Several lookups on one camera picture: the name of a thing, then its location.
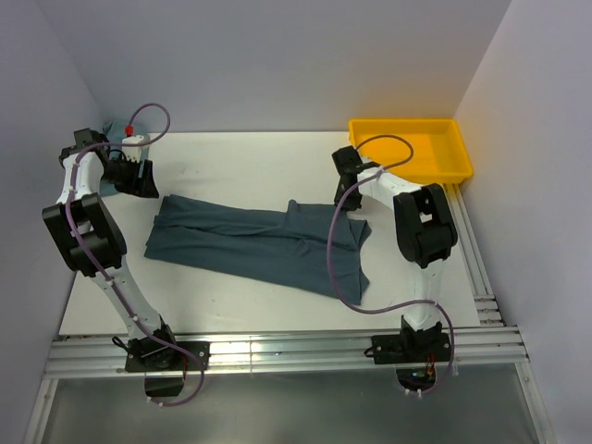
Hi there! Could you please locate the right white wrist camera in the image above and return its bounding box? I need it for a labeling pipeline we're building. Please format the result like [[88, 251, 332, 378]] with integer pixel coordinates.
[[361, 157, 379, 170]]

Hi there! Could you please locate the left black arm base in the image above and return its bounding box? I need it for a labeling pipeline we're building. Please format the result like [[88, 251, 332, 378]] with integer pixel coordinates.
[[125, 338, 210, 401]]

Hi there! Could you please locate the light blue crumpled t-shirt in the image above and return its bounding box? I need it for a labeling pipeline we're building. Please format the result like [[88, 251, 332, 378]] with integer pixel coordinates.
[[100, 118, 150, 197]]

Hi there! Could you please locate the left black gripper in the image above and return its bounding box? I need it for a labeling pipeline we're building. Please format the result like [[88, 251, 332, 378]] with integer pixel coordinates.
[[101, 154, 159, 198]]

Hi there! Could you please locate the dark teal t-shirt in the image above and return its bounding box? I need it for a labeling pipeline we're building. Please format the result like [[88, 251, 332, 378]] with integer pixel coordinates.
[[144, 194, 371, 305]]

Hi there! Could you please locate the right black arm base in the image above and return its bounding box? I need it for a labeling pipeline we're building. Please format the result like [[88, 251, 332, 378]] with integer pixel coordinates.
[[364, 328, 454, 395]]

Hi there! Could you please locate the yellow plastic tray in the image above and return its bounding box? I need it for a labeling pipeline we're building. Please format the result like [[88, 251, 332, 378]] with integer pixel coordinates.
[[349, 118, 474, 184]]

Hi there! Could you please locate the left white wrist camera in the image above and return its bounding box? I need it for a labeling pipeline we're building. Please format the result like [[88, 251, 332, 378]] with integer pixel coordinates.
[[121, 125, 147, 163]]

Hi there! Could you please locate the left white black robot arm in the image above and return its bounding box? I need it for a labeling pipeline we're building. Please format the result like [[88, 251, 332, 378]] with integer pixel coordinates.
[[42, 129, 180, 369]]

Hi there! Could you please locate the aluminium front rail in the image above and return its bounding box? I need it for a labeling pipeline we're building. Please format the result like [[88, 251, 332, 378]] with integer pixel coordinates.
[[43, 327, 529, 379]]

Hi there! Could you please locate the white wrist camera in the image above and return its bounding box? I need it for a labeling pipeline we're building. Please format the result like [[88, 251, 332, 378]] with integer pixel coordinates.
[[121, 125, 147, 163], [361, 157, 379, 170]]

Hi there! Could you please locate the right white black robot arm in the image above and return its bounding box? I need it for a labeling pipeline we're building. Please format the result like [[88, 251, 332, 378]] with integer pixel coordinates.
[[329, 146, 458, 361]]

